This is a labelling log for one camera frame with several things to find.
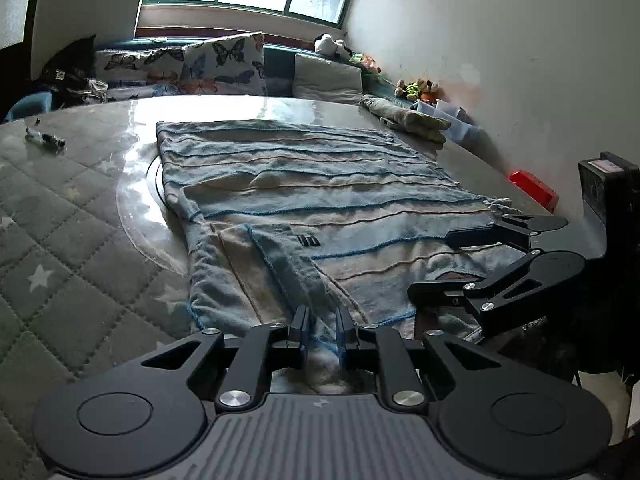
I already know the folded yellow-green cloth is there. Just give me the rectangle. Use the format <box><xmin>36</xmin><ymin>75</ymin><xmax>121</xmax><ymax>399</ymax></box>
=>
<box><xmin>359</xmin><ymin>95</ymin><xmax>452</xmax><ymax>145</ymax></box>

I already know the long butterfly print cushion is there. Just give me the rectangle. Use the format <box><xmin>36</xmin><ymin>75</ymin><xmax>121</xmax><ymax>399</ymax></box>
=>
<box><xmin>94</xmin><ymin>46</ymin><xmax>188</xmax><ymax>86</ymax></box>

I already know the dark clothes pile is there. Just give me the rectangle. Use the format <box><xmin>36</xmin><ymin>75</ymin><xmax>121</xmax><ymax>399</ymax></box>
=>
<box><xmin>37</xmin><ymin>35</ymin><xmax>108</xmax><ymax>108</ymax></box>

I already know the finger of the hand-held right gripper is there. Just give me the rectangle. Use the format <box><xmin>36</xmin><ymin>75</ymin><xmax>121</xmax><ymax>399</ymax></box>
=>
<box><xmin>407</xmin><ymin>249</ymin><xmax>561</xmax><ymax>341</ymax></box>
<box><xmin>444</xmin><ymin>214</ymin><xmax>543</xmax><ymax>253</ymax></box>

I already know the red plastic stool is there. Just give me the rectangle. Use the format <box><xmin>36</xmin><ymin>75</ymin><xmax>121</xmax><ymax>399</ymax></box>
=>
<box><xmin>509</xmin><ymin>170</ymin><xmax>560</xmax><ymax>212</ymax></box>

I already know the large butterfly print pillow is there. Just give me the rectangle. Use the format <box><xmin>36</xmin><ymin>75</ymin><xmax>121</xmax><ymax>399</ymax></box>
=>
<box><xmin>180</xmin><ymin>32</ymin><xmax>268</xmax><ymax>97</ymax></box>

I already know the blue beige striped cloth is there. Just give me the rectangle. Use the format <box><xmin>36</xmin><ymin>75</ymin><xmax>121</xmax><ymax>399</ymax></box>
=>
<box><xmin>156</xmin><ymin>119</ymin><xmax>523</xmax><ymax>396</ymax></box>

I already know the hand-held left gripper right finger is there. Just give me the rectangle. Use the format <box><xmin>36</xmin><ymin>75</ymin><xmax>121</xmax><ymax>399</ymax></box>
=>
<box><xmin>335</xmin><ymin>306</ymin><xmax>506</xmax><ymax>413</ymax></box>

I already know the black and white plush toy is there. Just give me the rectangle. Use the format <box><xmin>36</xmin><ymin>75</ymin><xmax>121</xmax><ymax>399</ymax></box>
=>
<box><xmin>314</xmin><ymin>33</ymin><xmax>353</xmax><ymax>58</ymax></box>

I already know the grey pillow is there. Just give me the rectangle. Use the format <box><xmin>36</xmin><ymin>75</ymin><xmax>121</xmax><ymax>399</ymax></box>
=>
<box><xmin>291</xmin><ymin>53</ymin><xmax>364</xmax><ymax>106</ymax></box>

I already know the pink plush toy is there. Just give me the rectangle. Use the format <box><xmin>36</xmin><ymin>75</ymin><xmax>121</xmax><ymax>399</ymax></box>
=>
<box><xmin>350</xmin><ymin>52</ymin><xmax>382</xmax><ymax>75</ymax></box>

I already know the clear plastic storage box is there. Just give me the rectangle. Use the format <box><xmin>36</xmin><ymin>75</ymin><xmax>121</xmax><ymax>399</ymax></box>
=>
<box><xmin>412</xmin><ymin>98</ymin><xmax>483</xmax><ymax>151</ymax></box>

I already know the dark door with frosted glass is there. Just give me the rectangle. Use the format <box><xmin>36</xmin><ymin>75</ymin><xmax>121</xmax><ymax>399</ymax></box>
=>
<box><xmin>0</xmin><ymin>0</ymin><xmax>48</xmax><ymax>123</ymax></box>

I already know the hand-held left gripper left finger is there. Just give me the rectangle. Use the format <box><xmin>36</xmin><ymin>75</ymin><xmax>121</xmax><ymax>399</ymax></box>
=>
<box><xmin>135</xmin><ymin>305</ymin><xmax>312</xmax><ymax>411</ymax></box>

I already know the blue sofa bench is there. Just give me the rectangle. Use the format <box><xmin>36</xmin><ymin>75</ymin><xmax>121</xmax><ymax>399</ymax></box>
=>
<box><xmin>2</xmin><ymin>37</ymin><xmax>481</xmax><ymax>153</ymax></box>

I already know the round black induction cooker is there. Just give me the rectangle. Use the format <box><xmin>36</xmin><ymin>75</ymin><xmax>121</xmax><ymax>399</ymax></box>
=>
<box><xmin>116</xmin><ymin>152</ymin><xmax>193</xmax><ymax>281</ymax></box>

